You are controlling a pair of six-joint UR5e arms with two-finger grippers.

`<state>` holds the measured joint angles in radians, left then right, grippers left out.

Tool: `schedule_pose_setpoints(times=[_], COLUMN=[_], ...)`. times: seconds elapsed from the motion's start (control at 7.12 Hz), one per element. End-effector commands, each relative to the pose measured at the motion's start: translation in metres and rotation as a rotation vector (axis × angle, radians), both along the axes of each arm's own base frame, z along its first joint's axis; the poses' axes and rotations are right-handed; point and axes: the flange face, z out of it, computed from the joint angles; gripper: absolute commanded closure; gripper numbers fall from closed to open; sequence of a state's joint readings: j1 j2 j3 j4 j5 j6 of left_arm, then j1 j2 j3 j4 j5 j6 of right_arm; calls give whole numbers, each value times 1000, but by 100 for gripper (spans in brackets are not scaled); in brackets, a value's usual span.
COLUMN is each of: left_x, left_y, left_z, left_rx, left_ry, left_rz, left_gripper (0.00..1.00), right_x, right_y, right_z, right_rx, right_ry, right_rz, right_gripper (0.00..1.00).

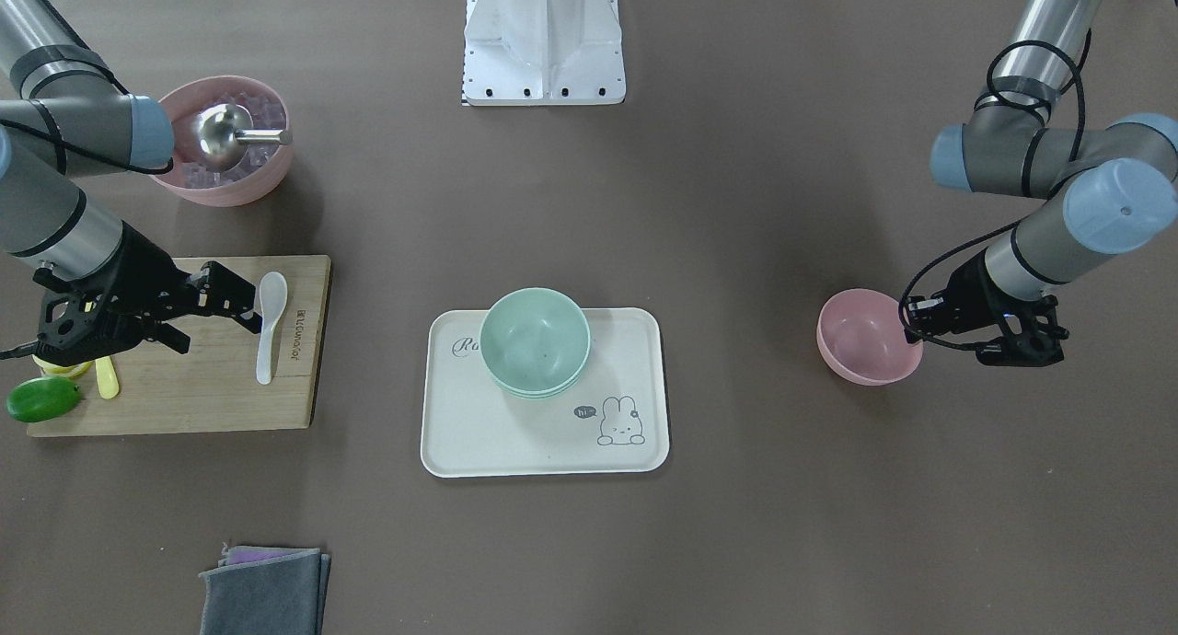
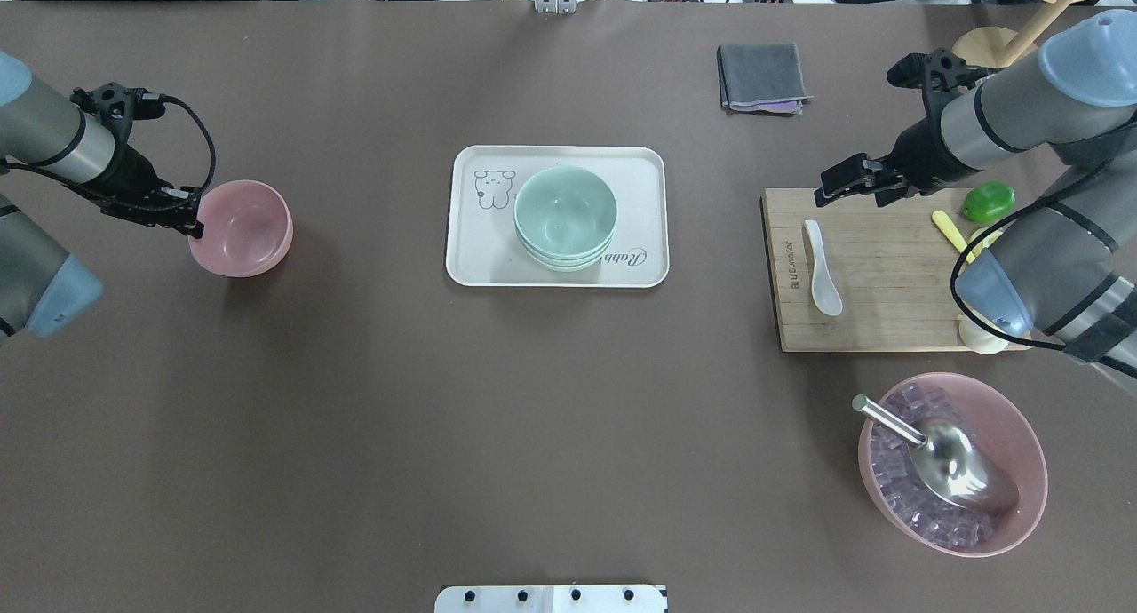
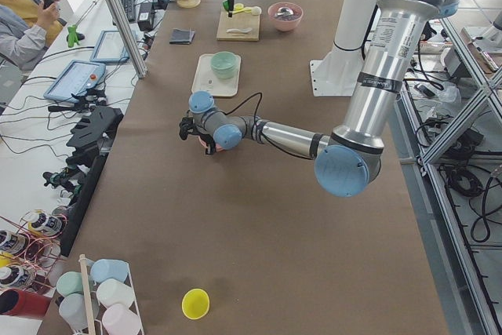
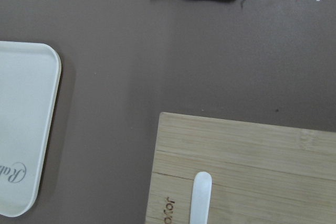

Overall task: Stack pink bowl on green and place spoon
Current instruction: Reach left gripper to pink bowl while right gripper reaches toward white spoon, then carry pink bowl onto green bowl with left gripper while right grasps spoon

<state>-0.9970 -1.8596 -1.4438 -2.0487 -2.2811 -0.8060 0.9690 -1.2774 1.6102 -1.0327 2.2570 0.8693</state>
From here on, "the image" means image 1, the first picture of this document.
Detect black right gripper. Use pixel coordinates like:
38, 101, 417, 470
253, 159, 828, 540
35, 225, 262, 361

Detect lemon slice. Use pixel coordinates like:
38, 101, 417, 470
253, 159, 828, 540
32, 353, 94, 381

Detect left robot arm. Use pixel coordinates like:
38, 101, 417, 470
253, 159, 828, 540
896, 0, 1174, 368

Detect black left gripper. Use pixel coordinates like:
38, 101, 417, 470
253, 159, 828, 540
902, 252, 1068, 368

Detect white ceramic spoon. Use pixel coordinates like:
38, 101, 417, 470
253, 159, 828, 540
254, 271, 289, 385

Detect yellow plastic spoon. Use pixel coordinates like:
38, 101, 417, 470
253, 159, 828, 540
93, 355, 121, 401

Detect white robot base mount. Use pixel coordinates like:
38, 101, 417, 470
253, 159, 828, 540
459, 0, 628, 107

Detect wooden cutting board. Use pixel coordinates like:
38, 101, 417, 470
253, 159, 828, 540
26, 254, 332, 437

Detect large pink bowl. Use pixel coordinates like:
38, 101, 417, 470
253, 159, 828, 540
153, 75, 295, 207

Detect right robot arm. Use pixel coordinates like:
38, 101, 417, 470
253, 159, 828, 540
1, 0, 262, 365

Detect green lime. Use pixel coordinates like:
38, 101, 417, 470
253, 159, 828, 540
6, 376, 81, 422

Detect white rectangular serving tray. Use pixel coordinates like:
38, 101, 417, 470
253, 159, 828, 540
421, 307, 671, 479

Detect clear ice cubes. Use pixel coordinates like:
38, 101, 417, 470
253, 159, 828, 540
179, 91, 287, 188

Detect stacked green bowls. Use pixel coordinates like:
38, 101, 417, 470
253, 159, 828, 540
477, 287, 593, 399

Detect folded grey cloth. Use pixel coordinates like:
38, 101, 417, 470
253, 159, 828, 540
199, 545, 331, 634

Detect metal ice scoop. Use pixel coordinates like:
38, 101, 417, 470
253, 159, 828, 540
174, 102, 292, 172

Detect small pink bowl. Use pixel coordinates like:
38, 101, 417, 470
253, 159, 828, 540
816, 287, 924, 386

